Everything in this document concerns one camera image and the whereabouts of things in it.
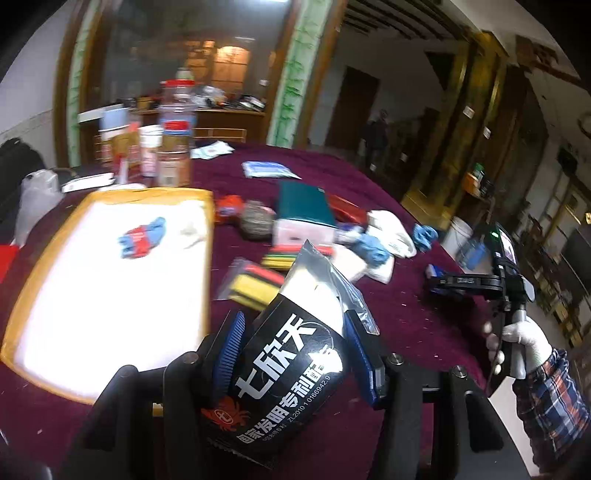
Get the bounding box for steel wool ball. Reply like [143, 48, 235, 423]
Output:
[239, 200, 275, 241]

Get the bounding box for wooden sideboard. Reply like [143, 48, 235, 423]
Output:
[139, 108, 266, 141]

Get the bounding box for blue face mask packet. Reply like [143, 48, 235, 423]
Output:
[241, 161, 300, 180]

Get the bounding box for white bucket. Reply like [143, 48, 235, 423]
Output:
[441, 217, 474, 261]

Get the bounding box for yellow-rimmed white tray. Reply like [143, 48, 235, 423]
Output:
[0, 187, 215, 407]

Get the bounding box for red and blue glove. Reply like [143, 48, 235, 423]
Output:
[117, 217, 167, 261]

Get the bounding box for red packet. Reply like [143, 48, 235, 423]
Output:
[325, 194, 370, 224]

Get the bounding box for clear jar with red lid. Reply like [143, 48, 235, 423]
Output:
[157, 79, 197, 188]

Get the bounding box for clear plastic bag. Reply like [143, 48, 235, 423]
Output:
[16, 170, 63, 245]

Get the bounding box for red orange scrubber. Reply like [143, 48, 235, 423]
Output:
[215, 195, 245, 224]

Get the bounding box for red bag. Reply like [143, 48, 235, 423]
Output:
[0, 244, 19, 278]

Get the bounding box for maroon tablecloth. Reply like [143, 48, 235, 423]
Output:
[0, 143, 490, 480]

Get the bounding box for black bag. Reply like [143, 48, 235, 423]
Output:
[0, 138, 47, 232]

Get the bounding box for black packet with white print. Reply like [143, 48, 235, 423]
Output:
[201, 240, 380, 469]

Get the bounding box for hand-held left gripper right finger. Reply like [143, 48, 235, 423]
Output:
[342, 309, 522, 480]

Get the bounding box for white power strip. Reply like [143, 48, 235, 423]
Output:
[61, 173, 115, 192]

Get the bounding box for teal and white box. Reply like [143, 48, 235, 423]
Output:
[271, 181, 338, 247]

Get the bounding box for person's right hand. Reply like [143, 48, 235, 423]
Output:
[482, 320, 552, 377]

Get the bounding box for white cup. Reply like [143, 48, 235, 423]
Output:
[139, 124, 164, 178]

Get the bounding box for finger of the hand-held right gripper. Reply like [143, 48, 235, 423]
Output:
[425, 264, 502, 301]

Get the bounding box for gilded wooden cabinet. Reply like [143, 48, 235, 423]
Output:
[402, 32, 550, 232]

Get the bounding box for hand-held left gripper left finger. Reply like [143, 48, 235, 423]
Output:
[60, 309, 250, 480]

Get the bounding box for person's right forearm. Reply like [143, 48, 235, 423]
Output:
[512, 348, 591, 462]

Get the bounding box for pale blue white tub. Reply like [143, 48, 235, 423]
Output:
[99, 107, 130, 132]

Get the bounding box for white towel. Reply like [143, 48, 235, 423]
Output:
[332, 244, 395, 283]

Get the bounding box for striped sponge pack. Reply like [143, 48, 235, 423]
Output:
[262, 244, 335, 271]
[215, 257, 287, 308]

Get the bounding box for white gloves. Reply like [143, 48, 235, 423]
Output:
[367, 210, 416, 259]

